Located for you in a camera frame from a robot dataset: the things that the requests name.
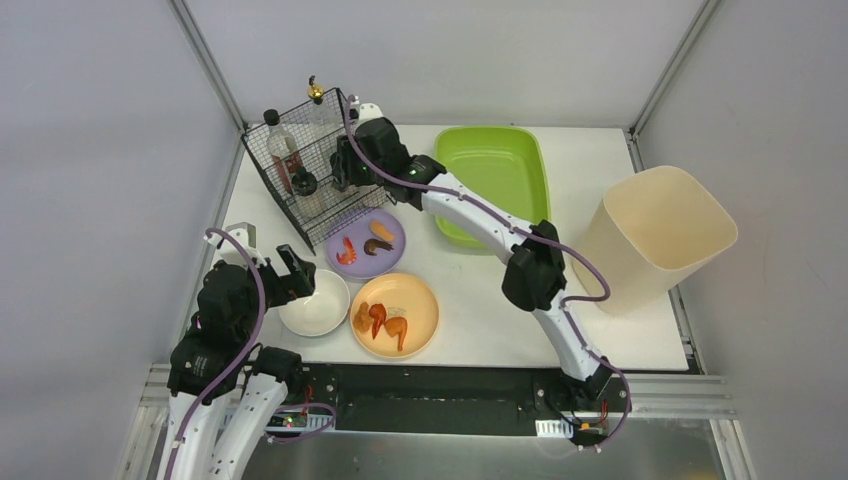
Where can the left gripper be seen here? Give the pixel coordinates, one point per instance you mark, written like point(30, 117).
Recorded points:
point(285, 274)

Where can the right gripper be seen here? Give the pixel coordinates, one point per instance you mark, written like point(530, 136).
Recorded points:
point(343, 163)

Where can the black-lid spice jar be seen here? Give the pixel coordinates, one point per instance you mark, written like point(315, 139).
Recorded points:
point(308, 193)

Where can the gold-top glass oil bottle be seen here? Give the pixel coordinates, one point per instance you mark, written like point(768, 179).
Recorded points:
point(325, 116)

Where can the dark sauce bottle red label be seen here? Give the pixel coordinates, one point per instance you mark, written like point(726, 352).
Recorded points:
point(285, 153)

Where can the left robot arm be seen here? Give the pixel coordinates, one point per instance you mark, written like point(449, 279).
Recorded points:
point(222, 395)

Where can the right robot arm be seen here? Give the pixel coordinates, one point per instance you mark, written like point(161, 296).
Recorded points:
point(534, 280)

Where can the white floral bowl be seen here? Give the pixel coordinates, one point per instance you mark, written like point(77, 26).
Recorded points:
point(323, 311)

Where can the toy shrimp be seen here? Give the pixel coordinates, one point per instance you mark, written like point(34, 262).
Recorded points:
point(349, 255)

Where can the purple plate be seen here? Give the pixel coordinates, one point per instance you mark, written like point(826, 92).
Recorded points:
point(355, 225)

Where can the orange toy bread piece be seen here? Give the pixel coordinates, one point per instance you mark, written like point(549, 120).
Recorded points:
point(381, 231)

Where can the fried toy nugget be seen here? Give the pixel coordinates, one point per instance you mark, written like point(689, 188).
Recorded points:
point(362, 320)

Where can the red toy chicken wing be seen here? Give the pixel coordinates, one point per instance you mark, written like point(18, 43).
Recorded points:
point(378, 314)

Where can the orange plate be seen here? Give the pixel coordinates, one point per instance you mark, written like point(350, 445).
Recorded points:
point(403, 295)

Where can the orange toy drumstick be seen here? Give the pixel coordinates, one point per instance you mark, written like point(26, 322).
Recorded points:
point(397, 327)

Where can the green plastic tub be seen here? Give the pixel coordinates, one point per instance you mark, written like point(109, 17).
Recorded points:
point(502, 164)

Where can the beige waste bin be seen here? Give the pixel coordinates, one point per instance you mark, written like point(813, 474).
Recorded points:
point(651, 231)

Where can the black wire rack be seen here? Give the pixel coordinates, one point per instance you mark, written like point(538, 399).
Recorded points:
point(296, 121)

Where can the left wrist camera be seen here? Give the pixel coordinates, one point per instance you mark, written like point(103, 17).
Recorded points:
point(236, 244)

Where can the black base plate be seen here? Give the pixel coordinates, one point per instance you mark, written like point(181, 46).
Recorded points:
point(447, 400)

